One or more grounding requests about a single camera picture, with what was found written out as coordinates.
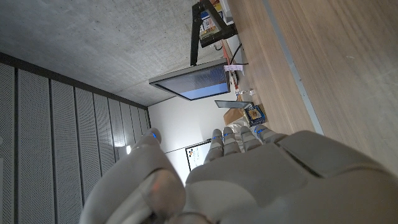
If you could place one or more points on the flat computer monitor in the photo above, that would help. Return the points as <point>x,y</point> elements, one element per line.
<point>196,84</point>

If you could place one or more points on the silver laptop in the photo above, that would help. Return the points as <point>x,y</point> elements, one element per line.
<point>233,104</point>

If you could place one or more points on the grey tape strip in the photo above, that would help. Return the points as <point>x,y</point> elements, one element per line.
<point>293,68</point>

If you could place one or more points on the printed cardboard box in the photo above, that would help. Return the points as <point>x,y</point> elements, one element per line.
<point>209,25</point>

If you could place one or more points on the black framed white poster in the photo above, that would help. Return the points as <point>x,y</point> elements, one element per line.
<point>196,155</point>

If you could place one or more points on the small blue yellow box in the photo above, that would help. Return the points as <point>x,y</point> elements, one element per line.
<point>255,114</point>

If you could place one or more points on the white paper tag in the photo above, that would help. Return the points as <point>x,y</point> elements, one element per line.
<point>234,67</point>

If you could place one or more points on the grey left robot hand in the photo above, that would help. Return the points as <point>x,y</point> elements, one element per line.
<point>264,180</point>

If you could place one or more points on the flat white box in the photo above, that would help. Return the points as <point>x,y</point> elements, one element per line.
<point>228,14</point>

